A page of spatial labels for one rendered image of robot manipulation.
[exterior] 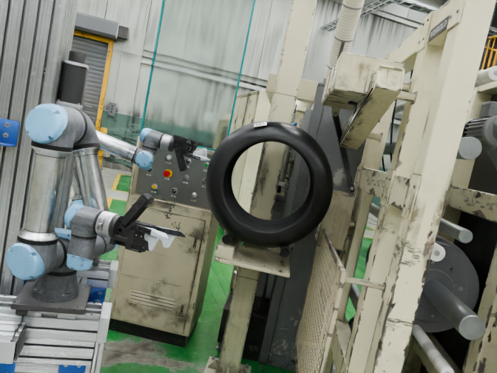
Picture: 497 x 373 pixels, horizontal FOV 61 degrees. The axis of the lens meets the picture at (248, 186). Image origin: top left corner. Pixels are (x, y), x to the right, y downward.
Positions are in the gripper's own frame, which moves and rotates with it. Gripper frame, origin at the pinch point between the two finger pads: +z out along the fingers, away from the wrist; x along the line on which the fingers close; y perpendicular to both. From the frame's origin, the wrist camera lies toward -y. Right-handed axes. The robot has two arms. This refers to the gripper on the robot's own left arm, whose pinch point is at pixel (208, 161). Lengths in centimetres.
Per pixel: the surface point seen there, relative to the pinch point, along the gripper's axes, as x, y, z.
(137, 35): 835, 162, -403
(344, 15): 57, 102, 41
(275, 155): 28.1, 12.6, 29.3
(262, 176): 28.1, -0.7, 26.5
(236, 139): -12.1, 14.6, 11.1
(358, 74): -34, 54, 51
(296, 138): -12.1, 23.8, 36.7
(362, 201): 23, 4, 81
